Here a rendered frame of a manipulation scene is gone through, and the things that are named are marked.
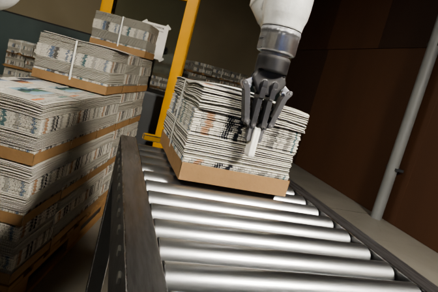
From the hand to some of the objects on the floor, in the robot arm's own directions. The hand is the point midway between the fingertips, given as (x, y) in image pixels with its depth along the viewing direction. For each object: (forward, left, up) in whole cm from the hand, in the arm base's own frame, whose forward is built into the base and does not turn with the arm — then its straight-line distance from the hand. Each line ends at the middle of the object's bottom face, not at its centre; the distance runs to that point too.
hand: (252, 141), depth 81 cm
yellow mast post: (+92, +222, -93) cm, 258 cm away
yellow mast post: (+133, +170, -93) cm, 235 cm away
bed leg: (+2, +46, -93) cm, 104 cm away
